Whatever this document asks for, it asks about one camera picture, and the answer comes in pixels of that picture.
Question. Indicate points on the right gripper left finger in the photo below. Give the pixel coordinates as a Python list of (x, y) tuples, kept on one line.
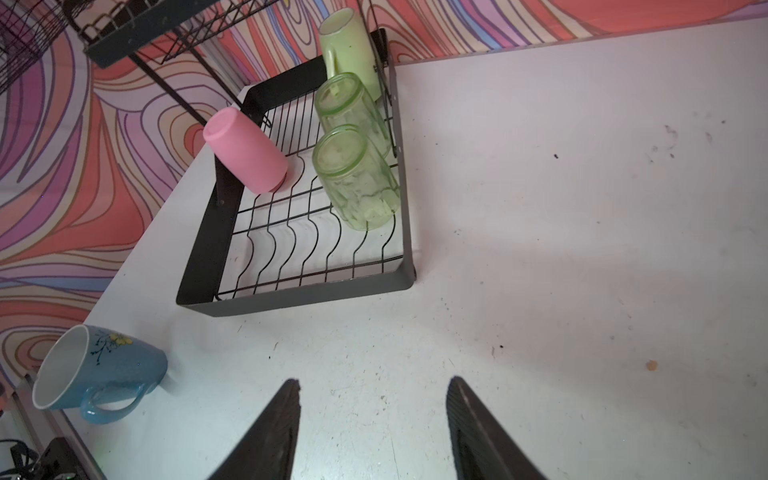
[(267, 449)]

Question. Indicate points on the white mug blue handle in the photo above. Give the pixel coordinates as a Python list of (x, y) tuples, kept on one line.
[(101, 373)]

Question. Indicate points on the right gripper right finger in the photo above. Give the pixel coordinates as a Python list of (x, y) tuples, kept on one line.
[(481, 448)]

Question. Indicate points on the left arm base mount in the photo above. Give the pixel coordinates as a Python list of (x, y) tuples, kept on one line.
[(57, 461)]

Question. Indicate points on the cream mug green handle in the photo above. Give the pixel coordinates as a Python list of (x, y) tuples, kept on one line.
[(346, 48)]

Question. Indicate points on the pink plastic cup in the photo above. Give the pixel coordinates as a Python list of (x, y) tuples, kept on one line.
[(246, 151)]

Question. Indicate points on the left wall wire basket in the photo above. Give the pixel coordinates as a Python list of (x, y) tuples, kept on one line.
[(28, 28)]

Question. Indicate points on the green tumbler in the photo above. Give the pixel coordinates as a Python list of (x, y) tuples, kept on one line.
[(356, 178), (343, 99)]

